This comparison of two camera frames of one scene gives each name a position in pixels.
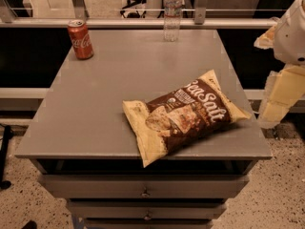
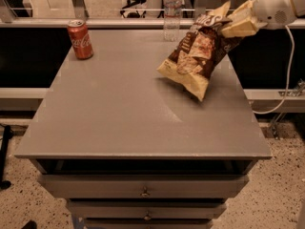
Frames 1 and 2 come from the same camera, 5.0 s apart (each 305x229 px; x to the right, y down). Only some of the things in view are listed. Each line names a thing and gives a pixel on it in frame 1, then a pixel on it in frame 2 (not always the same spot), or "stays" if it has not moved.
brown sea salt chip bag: (171, 122) → (200, 52)
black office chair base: (133, 2) stays
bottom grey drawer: (149, 223) stays
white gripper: (292, 37) → (274, 8)
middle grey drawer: (147, 210) stays
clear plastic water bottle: (172, 10) stays
